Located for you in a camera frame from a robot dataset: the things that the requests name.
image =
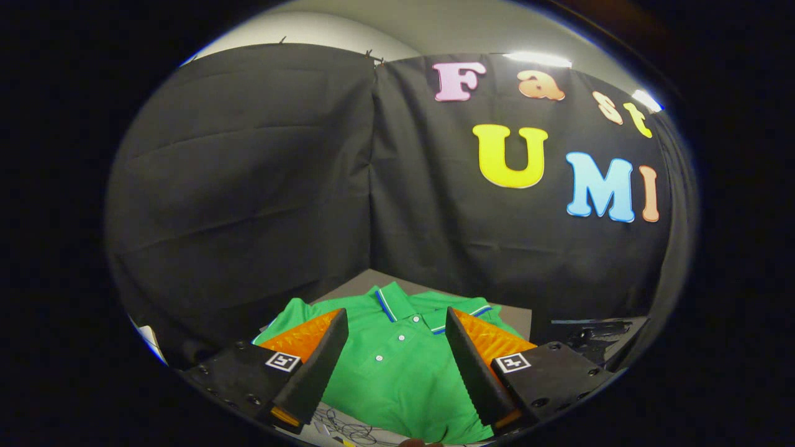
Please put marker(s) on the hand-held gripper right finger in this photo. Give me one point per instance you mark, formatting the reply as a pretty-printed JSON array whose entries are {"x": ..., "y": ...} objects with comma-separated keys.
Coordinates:
[{"x": 475, "y": 366}]

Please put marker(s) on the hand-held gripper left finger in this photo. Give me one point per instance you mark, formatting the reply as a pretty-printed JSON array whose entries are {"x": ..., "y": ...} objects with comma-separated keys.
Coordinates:
[{"x": 323, "y": 366}]

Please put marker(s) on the white sheet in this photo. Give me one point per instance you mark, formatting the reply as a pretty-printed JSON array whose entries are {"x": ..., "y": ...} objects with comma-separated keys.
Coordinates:
[{"x": 151, "y": 341}]

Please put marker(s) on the green polo shirt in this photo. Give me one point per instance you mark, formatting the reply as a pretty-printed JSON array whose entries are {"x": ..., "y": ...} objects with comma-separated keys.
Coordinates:
[{"x": 397, "y": 379}]

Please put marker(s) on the black backdrop cloth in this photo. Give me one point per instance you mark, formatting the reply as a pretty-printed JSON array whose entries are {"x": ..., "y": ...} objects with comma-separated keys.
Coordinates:
[{"x": 248, "y": 186}]

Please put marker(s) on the long ceiling light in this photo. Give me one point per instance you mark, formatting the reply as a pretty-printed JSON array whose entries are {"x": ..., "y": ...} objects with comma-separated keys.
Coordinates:
[{"x": 537, "y": 59}]

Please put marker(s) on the grey cabinet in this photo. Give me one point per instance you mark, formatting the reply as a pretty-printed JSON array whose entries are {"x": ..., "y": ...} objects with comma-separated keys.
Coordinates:
[{"x": 517, "y": 320}]

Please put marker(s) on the small ceiling light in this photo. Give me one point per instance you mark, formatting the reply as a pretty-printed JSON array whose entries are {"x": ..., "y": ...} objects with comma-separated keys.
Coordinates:
[{"x": 647, "y": 100}]

